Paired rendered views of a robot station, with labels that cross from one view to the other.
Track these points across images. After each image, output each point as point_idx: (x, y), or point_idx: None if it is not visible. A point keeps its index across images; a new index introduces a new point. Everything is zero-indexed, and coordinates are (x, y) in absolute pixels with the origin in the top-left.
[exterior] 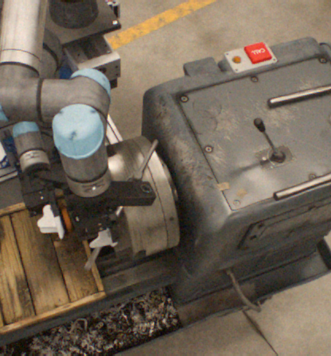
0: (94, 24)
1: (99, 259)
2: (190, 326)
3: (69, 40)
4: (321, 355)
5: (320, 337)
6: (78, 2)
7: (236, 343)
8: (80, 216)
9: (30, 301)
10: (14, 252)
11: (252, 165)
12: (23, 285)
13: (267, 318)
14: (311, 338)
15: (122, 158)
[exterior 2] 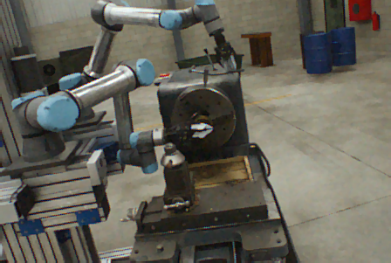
0: (96, 114)
1: None
2: (270, 184)
3: (99, 118)
4: (298, 210)
5: (288, 208)
6: None
7: None
8: (225, 43)
9: (237, 181)
10: (200, 187)
11: (215, 72)
12: (225, 183)
13: None
14: (288, 211)
15: (189, 89)
